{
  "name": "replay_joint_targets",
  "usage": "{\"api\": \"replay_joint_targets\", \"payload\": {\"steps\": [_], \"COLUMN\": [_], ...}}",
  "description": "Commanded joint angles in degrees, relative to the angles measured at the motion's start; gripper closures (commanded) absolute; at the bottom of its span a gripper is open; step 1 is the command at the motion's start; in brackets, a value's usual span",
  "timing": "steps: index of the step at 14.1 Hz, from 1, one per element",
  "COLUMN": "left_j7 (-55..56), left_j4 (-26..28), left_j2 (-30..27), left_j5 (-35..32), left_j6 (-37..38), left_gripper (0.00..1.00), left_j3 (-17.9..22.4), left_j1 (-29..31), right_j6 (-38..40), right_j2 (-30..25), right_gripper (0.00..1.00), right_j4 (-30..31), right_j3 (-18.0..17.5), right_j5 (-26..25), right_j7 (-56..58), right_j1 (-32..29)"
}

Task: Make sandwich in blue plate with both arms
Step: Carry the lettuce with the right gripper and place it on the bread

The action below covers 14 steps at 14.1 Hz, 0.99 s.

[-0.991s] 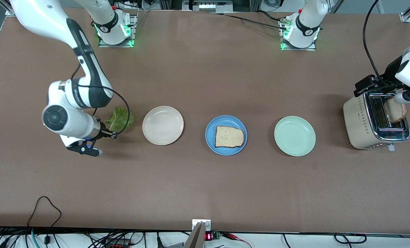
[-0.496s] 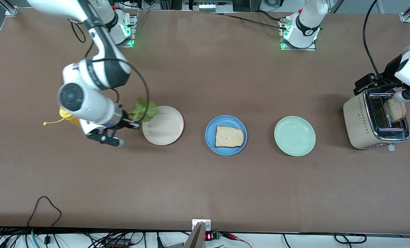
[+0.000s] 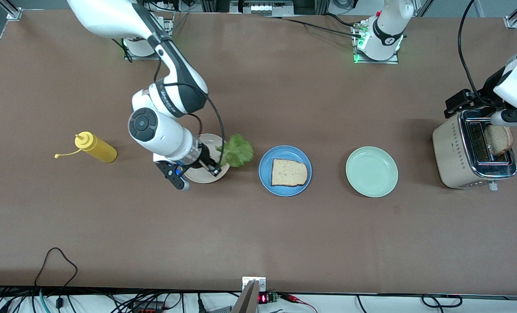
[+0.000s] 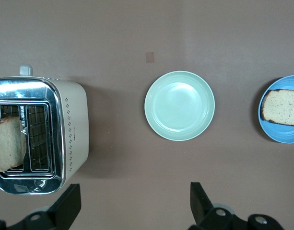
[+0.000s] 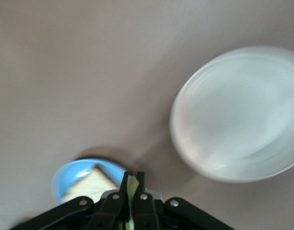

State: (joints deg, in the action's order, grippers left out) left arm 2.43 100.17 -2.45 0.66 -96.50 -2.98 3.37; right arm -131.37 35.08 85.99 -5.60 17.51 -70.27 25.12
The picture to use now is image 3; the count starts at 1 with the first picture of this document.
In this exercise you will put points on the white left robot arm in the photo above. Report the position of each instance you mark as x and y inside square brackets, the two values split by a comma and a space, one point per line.
[389, 26]

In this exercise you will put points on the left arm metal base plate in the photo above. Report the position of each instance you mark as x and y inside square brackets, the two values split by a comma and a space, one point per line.
[391, 61]

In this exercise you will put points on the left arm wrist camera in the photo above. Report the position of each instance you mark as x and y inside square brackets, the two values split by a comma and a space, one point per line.
[512, 118]

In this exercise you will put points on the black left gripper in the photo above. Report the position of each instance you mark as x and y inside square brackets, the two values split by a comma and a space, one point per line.
[481, 98]

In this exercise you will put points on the blue round plate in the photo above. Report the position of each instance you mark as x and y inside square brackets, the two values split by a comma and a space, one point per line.
[284, 152]

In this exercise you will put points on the grey electronics box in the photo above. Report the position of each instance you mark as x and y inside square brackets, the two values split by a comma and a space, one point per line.
[263, 8]

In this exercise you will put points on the beige round plate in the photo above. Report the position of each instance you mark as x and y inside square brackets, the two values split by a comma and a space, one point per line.
[208, 140]

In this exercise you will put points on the aluminium frame corner bracket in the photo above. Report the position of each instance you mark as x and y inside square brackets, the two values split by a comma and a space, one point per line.
[14, 14]
[511, 21]

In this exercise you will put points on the green lettuce leaf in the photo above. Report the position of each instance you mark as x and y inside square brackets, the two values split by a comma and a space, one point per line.
[239, 152]

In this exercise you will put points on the red LED display module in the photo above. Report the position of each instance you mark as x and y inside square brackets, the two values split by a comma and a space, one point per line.
[263, 298]

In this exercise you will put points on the yellow mustard squeeze bottle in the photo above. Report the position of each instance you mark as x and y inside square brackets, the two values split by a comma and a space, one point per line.
[97, 150]

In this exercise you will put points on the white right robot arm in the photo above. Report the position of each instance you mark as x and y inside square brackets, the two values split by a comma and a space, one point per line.
[111, 17]

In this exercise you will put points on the silver camera mount bracket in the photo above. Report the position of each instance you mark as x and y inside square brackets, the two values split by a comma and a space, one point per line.
[254, 284]

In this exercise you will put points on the pale green round plate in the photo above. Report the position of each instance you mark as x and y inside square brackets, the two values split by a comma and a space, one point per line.
[371, 171]

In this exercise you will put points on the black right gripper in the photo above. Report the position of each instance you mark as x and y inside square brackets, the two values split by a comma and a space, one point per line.
[204, 159]

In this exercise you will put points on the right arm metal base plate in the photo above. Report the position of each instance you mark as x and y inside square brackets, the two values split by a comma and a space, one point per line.
[141, 58]

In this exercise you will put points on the toasted bread slice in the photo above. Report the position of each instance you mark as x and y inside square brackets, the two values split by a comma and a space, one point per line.
[499, 140]
[289, 173]

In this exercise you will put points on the cream and chrome toaster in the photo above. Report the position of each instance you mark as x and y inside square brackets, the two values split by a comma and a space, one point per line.
[449, 152]

